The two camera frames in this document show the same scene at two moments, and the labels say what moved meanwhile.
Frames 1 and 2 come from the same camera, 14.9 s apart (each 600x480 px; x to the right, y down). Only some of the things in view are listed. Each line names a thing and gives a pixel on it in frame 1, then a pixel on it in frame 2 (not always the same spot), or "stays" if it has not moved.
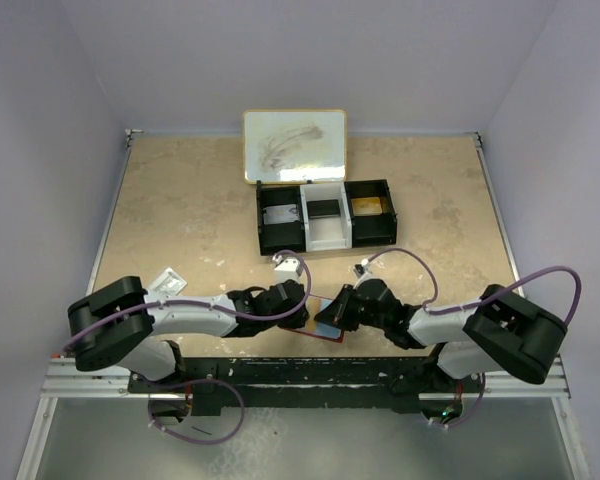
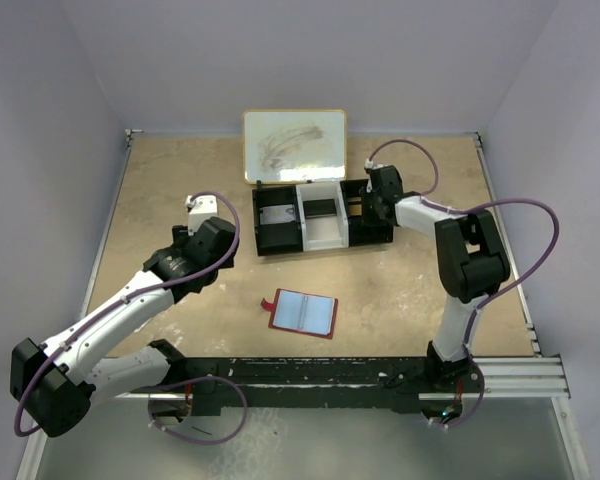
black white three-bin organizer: (325, 216) stays
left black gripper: (297, 319) → (181, 236)
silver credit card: (281, 214) stays
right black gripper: (337, 311) → (367, 218)
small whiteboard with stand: (301, 145) stays
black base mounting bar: (275, 384) stays
